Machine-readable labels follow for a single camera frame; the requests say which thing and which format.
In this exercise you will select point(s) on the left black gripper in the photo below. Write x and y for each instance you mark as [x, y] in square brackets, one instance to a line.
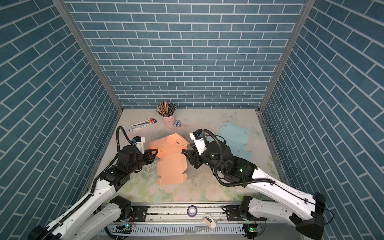
[150, 158]

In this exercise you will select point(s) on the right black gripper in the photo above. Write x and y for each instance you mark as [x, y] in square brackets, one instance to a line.
[192, 157]

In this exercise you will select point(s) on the orange paper box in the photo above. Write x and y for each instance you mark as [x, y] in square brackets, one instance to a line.
[172, 164]

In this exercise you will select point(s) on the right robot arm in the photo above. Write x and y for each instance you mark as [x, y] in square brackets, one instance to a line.
[303, 211]

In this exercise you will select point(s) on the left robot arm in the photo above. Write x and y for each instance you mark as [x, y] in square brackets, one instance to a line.
[80, 222]

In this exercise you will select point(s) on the white pen box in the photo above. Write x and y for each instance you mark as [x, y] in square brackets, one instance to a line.
[142, 124]

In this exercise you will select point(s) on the light blue flat paper box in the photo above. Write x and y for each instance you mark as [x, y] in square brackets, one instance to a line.
[237, 139]

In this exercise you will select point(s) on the small blue stapler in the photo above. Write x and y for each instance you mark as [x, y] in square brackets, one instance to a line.
[177, 124]

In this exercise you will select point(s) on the pink pencil cup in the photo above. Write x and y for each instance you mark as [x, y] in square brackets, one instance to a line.
[169, 121]

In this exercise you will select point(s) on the bundle of coloured pencils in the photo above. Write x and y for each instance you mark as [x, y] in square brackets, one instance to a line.
[166, 108]

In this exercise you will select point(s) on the purple tape roll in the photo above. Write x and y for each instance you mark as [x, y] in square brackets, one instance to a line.
[192, 211]

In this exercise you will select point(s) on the white pink clip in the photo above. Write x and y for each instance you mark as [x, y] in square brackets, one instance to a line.
[210, 222]

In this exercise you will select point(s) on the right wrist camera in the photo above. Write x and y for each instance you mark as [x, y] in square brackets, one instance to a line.
[197, 137]

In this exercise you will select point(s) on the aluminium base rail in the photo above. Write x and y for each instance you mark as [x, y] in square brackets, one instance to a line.
[176, 215]

